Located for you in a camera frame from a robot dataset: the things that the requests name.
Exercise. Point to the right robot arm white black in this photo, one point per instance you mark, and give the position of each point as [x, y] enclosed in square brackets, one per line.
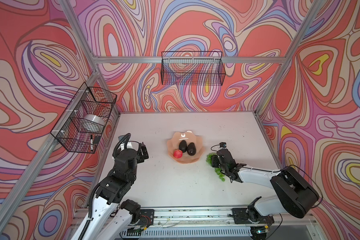
[293, 194]

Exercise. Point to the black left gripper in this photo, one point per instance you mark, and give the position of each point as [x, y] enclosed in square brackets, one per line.
[137, 153]

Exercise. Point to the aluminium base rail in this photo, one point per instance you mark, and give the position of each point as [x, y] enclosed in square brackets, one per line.
[206, 216]

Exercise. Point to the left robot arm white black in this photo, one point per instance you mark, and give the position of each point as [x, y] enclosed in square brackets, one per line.
[108, 215]

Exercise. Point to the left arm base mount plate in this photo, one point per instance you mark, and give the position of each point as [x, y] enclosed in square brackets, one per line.
[142, 220]

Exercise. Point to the black wire basket back wall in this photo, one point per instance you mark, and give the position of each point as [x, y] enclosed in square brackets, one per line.
[192, 68]

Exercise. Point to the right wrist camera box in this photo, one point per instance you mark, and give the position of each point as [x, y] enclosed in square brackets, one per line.
[222, 145]

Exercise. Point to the black vent grille strip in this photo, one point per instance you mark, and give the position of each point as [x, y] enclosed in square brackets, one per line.
[199, 232]

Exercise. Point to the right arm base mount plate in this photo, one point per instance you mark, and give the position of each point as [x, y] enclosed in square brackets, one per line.
[250, 216]

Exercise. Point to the red fake apple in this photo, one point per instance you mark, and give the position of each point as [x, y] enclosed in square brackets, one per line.
[178, 154]

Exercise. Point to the black wire basket wall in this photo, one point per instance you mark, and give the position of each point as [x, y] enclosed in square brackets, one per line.
[80, 128]
[192, 68]

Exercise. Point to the black wire basket left wall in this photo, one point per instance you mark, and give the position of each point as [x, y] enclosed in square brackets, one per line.
[80, 128]

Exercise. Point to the dark fake avocado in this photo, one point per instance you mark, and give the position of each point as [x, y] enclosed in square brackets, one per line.
[191, 149]
[183, 146]

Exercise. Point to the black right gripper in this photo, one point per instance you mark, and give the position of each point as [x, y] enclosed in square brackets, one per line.
[214, 159]

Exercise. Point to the pink plastic fruit bowl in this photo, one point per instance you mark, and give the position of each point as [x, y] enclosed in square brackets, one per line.
[190, 137]

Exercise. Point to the green fake grape bunch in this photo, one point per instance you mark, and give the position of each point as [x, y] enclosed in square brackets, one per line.
[217, 170]

